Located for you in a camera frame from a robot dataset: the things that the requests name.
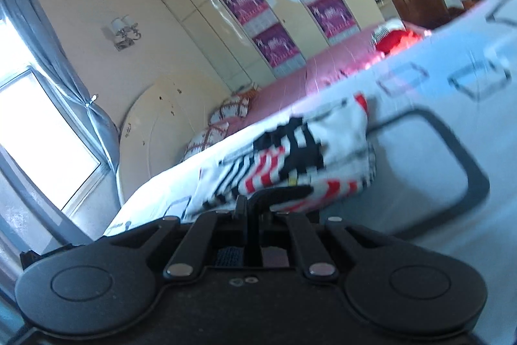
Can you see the wall lamp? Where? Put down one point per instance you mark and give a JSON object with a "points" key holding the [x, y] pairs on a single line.
{"points": [[123, 33]]}

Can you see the cream wardrobe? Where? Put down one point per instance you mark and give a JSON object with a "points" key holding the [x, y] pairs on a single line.
{"points": [[210, 13]]}

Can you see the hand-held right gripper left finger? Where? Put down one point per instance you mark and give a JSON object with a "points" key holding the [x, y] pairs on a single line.
{"points": [[241, 207]]}

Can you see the window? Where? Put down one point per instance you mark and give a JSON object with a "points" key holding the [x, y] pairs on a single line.
{"points": [[40, 135]]}

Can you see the grey-blue curtain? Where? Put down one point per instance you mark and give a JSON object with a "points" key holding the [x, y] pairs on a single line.
{"points": [[52, 58]]}

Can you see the red and white clothes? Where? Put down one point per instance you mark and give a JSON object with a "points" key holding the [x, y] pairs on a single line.
{"points": [[398, 38]]}

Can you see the purple wall poster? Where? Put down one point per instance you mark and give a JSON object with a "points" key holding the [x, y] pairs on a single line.
{"points": [[333, 13], [278, 46], [244, 1]]}

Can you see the light blue patterned blanket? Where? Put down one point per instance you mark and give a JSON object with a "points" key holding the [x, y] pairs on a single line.
{"points": [[424, 187]]}

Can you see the cream bed headboard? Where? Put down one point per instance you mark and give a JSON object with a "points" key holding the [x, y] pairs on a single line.
{"points": [[161, 126]]}

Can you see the striped knit sweater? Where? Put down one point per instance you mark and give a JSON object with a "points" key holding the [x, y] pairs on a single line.
{"points": [[307, 151]]}

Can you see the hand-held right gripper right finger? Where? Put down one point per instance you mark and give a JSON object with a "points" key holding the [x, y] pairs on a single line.
{"points": [[253, 223]]}

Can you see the pink bed sheet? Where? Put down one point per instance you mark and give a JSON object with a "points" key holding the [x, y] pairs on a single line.
{"points": [[315, 78]]}

